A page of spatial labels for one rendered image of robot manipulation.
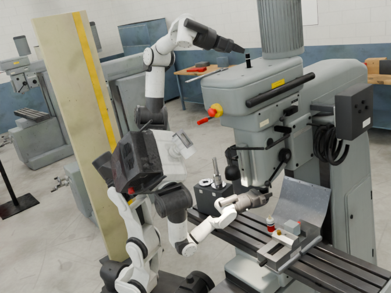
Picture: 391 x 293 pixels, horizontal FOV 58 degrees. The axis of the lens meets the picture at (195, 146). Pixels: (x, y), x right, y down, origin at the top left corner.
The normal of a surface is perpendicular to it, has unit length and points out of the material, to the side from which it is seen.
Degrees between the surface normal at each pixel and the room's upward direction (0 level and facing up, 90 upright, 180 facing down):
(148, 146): 58
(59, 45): 90
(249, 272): 0
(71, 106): 90
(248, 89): 90
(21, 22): 90
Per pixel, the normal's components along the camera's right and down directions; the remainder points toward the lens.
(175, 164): 0.62, -0.44
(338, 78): 0.64, 0.18
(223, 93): -0.75, 0.36
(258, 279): -0.18, -0.91
